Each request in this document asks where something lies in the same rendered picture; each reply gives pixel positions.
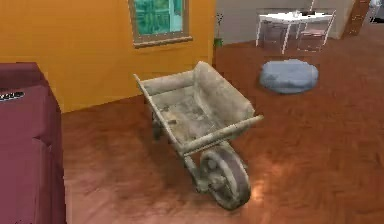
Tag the grey weathered wheelbarrow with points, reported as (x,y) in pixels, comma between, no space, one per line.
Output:
(200,110)

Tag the blue round floor cushion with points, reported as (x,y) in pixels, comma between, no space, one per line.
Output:
(288,76)

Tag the clear white framed chair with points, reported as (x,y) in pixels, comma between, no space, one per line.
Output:
(313,33)
(271,33)

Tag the brown wooden door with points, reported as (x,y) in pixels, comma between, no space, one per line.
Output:
(357,16)

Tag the thin plant in green pot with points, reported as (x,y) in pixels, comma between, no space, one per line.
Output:
(218,40)

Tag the white table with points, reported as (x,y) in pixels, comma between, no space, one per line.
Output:
(293,16)

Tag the black remote control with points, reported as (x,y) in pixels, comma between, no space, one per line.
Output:
(11,96)

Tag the grey framed window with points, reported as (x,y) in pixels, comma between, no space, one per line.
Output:
(159,18)

